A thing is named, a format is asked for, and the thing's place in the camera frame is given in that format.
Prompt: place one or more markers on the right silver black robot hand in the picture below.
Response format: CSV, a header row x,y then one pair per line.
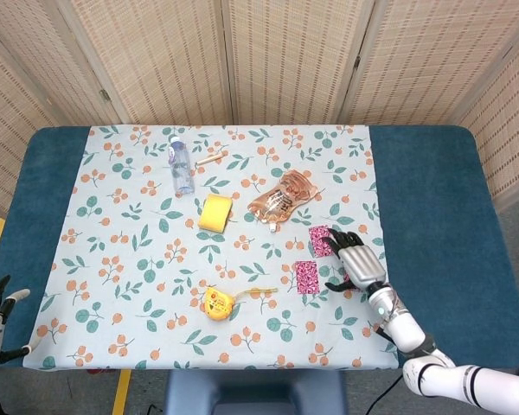
x,y
361,266

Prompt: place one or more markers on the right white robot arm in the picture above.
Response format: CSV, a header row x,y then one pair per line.
x,y
408,330

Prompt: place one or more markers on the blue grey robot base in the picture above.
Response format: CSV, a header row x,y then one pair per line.
x,y
255,393

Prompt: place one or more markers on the orange brown spout pouch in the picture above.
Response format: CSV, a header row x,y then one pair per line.
x,y
283,199

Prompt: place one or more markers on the teal blue table cover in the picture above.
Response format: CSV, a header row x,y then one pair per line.
x,y
437,194

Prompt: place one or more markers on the yellow tape measure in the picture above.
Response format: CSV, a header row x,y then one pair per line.
x,y
216,304

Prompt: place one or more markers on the yellow sponge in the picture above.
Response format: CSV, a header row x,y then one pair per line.
x,y
214,212

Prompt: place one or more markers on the floral printed tablecloth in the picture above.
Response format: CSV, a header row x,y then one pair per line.
x,y
125,242

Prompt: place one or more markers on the small beige wooden stick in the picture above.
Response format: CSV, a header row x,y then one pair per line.
x,y
209,158

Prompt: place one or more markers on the woven bamboo screen panel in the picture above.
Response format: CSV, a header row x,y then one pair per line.
x,y
294,56
168,56
4,129
39,52
437,56
510,129

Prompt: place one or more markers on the clear plastic water bottle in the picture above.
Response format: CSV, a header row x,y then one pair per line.
x,y
181,170

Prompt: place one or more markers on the brass screen hinge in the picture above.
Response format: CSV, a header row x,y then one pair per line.
x,y
356,61
105,95

